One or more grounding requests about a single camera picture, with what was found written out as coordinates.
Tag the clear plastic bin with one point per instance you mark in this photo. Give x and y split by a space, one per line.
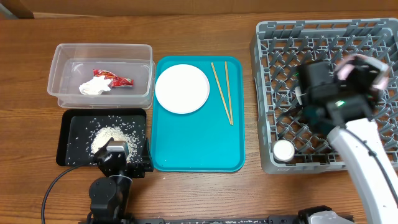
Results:
73 65

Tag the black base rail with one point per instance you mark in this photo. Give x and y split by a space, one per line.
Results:
286 219

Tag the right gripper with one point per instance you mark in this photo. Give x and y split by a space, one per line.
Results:
373 92

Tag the large white plate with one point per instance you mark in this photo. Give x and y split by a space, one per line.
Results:
182 89

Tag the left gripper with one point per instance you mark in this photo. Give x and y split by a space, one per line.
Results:
138 170

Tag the white cup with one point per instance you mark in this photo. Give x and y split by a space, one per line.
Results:
283 151

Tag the teal serving tray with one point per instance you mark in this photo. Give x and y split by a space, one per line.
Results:
202 141

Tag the red snack wrapper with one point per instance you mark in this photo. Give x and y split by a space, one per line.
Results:
115 81

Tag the white napkin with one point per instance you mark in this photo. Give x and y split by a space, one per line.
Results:
96 86

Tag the grey dishwasher rack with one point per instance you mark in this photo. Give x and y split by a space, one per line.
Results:
278 47

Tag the wooden chopstick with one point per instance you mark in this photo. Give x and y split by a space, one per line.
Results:
229 93
221 92

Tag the black tray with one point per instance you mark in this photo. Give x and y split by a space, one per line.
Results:
66 120

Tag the grey bowl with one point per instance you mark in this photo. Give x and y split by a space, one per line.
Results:
301 96

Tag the pile of rice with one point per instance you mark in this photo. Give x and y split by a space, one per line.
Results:
87 134

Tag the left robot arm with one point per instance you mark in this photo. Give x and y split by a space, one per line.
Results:
110 194

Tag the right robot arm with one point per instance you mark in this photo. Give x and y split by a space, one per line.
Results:
339 104

